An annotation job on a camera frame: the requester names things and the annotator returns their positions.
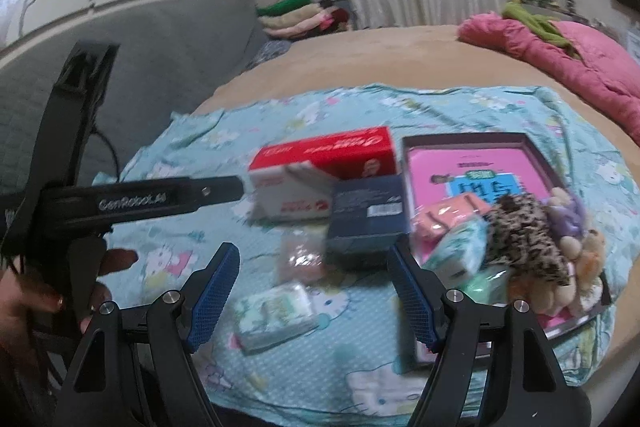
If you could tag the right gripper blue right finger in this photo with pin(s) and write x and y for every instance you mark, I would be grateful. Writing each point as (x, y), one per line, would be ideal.
(419, 293)

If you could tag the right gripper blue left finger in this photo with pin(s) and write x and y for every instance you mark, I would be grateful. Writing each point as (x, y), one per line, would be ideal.
(207, 291)

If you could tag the green ball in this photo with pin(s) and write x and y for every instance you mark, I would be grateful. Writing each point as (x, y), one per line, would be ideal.
(489, 286)

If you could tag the leopard print cloth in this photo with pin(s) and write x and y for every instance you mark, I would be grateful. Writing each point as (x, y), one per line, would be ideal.
(519, 237)

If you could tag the brown toy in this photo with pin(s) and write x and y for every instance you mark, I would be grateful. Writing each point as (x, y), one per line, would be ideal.
(301, 258)

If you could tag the beige bear pink dress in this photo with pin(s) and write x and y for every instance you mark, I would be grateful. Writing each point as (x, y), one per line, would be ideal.
(584, 260)

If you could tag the cream plush purple dress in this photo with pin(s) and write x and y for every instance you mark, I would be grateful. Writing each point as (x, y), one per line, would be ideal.
(567, 219)

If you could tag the green white tissue pack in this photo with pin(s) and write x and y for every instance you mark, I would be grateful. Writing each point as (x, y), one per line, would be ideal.
(460, 253)

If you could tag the pink tissue pack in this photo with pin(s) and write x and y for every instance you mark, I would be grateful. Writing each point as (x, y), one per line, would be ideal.
(431, 222)

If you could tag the person left hand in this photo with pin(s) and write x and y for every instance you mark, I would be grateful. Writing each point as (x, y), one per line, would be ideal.
(21, 294)

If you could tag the dark blue small box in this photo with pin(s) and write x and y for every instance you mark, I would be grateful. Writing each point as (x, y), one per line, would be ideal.
(367, 217)

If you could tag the pink and blue book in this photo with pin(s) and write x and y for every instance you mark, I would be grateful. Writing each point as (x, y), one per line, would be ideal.
(480, 171)

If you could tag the dark shallow tray box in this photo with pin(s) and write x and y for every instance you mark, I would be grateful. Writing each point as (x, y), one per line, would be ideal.
(500, 206)

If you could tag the red white tissue box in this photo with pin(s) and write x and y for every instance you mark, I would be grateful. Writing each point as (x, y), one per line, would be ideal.
(295, 180)

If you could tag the grey quilted headboard cover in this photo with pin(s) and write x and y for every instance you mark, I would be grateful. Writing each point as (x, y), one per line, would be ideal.
(171, 54)

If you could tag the pink quilted duvet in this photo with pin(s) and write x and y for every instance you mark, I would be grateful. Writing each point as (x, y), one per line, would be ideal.
(605, 75)

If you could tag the green garment on duvet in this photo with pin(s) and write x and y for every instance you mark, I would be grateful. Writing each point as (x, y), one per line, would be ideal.
(540, 25)

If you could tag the stack of folded clothes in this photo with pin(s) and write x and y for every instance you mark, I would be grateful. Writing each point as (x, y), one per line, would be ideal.
(294, 20)

